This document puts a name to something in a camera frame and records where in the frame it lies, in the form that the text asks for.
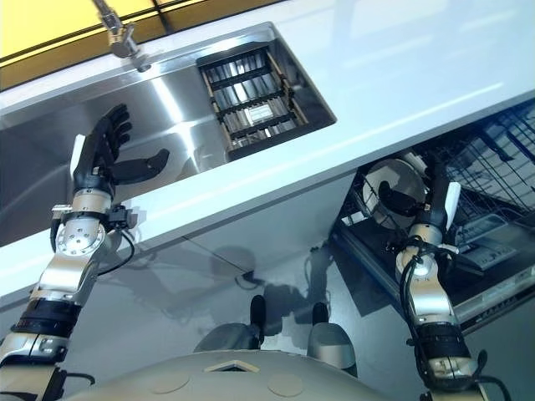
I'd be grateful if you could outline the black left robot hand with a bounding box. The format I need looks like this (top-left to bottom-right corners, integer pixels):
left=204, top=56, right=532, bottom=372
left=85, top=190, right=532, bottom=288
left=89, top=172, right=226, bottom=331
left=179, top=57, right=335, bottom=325
left=69, top=104, right=171, bottom=193

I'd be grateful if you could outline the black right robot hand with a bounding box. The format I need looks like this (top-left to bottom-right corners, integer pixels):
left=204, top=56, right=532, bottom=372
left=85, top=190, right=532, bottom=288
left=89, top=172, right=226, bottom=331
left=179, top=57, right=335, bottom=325
left=377, top=160, right=461, bottom=231

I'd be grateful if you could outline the grey dishwasher cutlery basket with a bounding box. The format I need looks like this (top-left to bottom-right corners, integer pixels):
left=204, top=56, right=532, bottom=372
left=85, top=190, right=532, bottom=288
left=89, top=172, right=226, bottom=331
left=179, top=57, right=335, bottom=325
left=450, top=214, right=524, bottom=269

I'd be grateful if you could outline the open dishwasher door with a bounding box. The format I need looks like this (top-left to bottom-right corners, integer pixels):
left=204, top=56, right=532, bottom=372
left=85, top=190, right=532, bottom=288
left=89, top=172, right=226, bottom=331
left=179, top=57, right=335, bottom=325
left=329, top=215, right=535, bottom=336

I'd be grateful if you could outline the stainless steel sink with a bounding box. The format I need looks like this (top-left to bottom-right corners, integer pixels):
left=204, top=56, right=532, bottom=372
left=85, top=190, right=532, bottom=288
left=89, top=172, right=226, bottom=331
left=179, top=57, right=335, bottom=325
left=0, top=20, right=339, bottom=248

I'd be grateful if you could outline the chrome kitchen faucet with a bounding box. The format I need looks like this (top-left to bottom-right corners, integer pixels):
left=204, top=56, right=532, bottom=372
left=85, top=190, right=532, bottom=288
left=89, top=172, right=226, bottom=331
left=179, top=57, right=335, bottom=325
left=90, top=0, right=154, bottom=74

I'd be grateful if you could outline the white cabinet front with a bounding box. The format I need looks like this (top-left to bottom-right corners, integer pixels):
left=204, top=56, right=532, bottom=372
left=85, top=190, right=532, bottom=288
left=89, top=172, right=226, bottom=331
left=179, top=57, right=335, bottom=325
left=0, top=170, right=357, bottom=371

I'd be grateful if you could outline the black wooden sink drying rack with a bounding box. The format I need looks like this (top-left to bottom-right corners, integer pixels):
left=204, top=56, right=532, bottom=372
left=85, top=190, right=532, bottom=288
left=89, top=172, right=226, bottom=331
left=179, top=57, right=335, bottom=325
left=196, top=39, right=313, bottom=162

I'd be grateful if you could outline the silver right robot leg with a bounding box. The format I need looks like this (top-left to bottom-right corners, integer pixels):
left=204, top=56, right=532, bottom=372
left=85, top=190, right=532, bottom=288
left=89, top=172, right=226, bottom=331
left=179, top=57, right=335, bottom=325
left=306, top=302, right=359, bottom=378

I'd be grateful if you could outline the silver robot leg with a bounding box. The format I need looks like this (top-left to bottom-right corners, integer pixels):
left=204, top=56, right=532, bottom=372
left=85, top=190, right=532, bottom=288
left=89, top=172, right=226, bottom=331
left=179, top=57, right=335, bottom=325
left=193, top=294, right=268, bottom=354
left=306, top=302, right=359, bottom=378

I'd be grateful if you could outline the silver left robot leg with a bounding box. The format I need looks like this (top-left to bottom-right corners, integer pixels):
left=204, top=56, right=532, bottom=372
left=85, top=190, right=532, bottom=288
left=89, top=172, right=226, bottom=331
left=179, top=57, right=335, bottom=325
left=193, top=294, right=268, bottom=354

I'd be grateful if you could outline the beige robot torso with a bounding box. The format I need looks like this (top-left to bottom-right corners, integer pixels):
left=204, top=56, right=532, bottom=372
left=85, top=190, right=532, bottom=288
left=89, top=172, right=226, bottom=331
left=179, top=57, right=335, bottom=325
left=94, top=348, right=432, bottom=401

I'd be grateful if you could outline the wire dishwasher rack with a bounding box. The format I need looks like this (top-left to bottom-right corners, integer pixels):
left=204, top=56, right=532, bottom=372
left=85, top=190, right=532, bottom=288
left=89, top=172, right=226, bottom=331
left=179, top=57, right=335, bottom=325
left=339, top=102, right=535, bottom=237

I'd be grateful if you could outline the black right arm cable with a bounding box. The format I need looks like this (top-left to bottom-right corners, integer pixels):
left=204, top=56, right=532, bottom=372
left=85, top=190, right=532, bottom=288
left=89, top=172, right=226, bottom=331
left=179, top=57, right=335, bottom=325
left=395, top=234, right=438, bottom=401

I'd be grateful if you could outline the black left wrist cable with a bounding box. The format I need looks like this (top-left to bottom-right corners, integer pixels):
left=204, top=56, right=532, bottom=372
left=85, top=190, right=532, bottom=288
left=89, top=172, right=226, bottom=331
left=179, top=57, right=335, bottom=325
left=94, top=225, right=136, bottom=277

